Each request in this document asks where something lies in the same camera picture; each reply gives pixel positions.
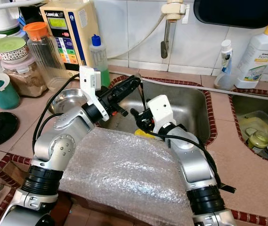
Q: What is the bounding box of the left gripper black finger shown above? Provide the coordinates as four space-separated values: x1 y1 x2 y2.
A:
116 81 142 103
114 75 141 92

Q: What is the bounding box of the yellow plastic bowl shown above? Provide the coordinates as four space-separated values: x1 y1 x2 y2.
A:
134 128 158 140

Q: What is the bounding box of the shallow steel dish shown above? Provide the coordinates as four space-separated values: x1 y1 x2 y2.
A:
61 88 90 114

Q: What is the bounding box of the green liquid bottle blue cap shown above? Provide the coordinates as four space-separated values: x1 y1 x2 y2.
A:
89 34 111 88

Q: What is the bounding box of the steel sink basin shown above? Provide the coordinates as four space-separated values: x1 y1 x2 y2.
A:
230 94 268 166
98 75 217 147

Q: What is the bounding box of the dark metal faucet pipe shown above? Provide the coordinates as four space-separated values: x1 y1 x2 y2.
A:
160 19 172 60

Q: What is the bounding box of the clear bubble wrap sheet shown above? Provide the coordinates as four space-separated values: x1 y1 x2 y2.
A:
58 129 196 226

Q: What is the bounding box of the clear jar orange lid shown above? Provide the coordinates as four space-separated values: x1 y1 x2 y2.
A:
23 22 69 93

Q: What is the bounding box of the beige water ionizer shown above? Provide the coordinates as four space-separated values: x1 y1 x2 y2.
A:
40 0 102 79

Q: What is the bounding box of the brown powder jar pink lid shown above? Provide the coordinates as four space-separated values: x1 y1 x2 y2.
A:
7 56 50 98

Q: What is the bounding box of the beige faucet water filter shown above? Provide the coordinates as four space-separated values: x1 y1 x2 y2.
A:
161 0 189 22

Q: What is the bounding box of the small white spray bottle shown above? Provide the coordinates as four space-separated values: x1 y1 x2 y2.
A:
214 39 235 91

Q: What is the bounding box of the teal cup white rim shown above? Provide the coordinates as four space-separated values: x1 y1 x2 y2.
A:
0 73 22 111

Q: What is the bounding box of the clear plastic container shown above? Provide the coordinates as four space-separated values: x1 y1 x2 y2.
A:
240 111 268 140

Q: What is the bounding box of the patterned bowl green lid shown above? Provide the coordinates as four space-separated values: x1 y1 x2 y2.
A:
0 36 30 62

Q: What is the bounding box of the white detergent bottle yellow cap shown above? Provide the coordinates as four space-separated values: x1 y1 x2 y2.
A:
234 24 268 89

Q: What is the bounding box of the black pan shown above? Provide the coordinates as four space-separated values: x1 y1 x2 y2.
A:
194 0 268 29

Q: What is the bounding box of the white plastic jug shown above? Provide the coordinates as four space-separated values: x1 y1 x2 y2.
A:
0 0 24 34

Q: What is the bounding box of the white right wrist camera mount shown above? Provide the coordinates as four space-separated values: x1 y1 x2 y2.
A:
147 95 177 130

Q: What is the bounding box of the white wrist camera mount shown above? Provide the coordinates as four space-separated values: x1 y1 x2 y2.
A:
80 66 110 122
147 95 177 130

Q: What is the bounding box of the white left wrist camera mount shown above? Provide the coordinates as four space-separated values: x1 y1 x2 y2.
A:
80 66 110 122

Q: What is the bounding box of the white curved filter hose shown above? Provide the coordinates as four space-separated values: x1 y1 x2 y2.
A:
107 16 166 61

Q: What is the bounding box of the grey hose along sink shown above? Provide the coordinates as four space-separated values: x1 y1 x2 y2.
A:
141 79 268 99

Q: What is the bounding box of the white ionizer hose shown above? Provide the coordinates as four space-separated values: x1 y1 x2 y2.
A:
0 0 31 11

